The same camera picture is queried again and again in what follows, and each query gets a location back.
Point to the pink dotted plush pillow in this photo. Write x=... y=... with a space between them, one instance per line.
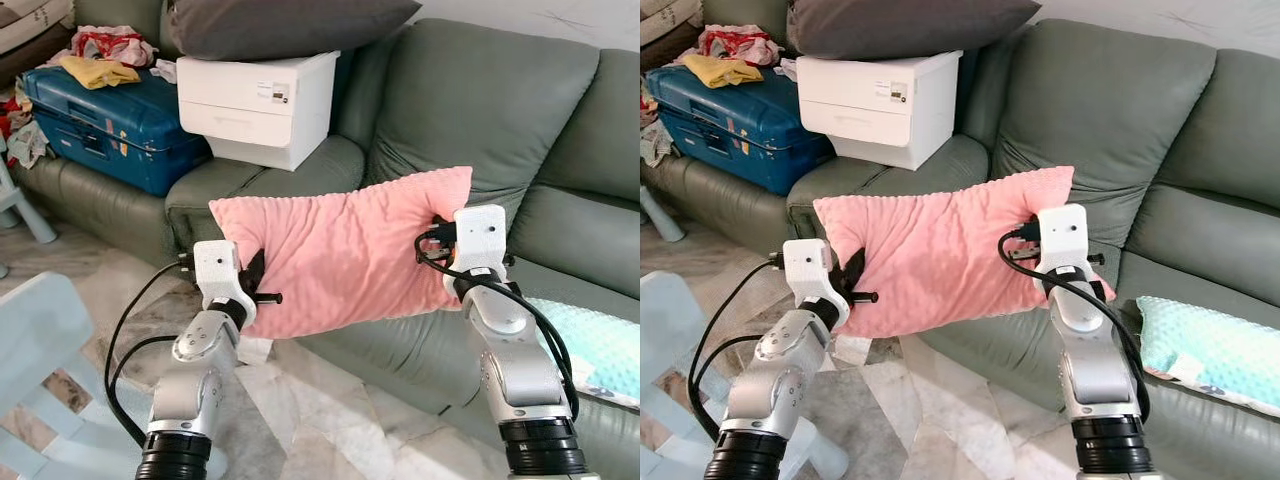
x=340 y=250
x=940 y=250

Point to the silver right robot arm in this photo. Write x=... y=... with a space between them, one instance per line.
x=1095 y=370
x=515 y=370

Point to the grey-green leather sofa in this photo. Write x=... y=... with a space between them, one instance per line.
x=1100 y=110
x=480 y=110

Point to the teal dotted plush pillow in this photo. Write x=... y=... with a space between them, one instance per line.
x=600 y=350
x=1210 y=350

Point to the dark grey pillow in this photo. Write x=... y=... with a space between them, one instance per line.
x=280 y=25
x=900 y=25

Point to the white plastic storage box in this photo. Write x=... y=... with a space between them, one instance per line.
x=870 y=110
x=250 y=110

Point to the blue hard-shell suitcase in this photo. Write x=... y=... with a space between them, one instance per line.
x=735 y=130
x=110 y=130

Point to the light blue children's chair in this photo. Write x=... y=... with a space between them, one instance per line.
x=40 y=330
x=665 y=320

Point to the light blue small table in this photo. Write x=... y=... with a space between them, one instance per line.
x=665 y=220
x=25 y=210

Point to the white cloth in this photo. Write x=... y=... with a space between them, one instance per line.
x=788 y=70
x=165 y=70

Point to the mixed clothes pile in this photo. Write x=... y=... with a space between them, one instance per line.
x=25 y=140
x=655 y=145

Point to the yellow cloth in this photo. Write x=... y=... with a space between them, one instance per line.
x=725 y=70
x=100 y=72

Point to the red and pink clothes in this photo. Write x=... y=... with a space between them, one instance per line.
x=740 y=42
x=115 y=42

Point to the beige cushion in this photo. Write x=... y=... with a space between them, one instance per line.
x=665 y=15
x=30 y=20

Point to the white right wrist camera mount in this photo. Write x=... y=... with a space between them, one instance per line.
x=480 y=235
x=1065 y=232

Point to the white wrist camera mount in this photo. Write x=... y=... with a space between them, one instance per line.
x=1065 y=232
x=215 y=268
x=805 y=265
x=480 y=235

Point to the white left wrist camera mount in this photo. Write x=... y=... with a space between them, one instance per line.
x=215 y=268
x=805 y=265

